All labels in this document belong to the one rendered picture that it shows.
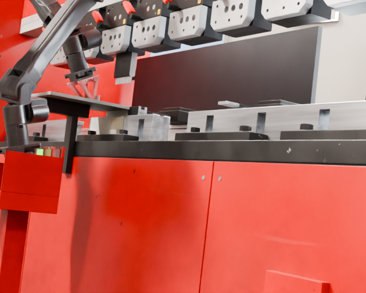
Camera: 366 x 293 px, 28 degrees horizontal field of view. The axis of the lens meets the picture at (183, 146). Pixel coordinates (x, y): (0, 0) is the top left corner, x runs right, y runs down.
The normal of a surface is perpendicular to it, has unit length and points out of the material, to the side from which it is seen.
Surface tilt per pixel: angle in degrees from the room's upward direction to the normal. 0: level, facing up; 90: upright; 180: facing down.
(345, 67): 90
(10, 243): 90
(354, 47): 90
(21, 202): 90
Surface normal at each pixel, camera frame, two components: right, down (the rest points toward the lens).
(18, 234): 0.54, 0.00
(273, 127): -0.82, -0.14
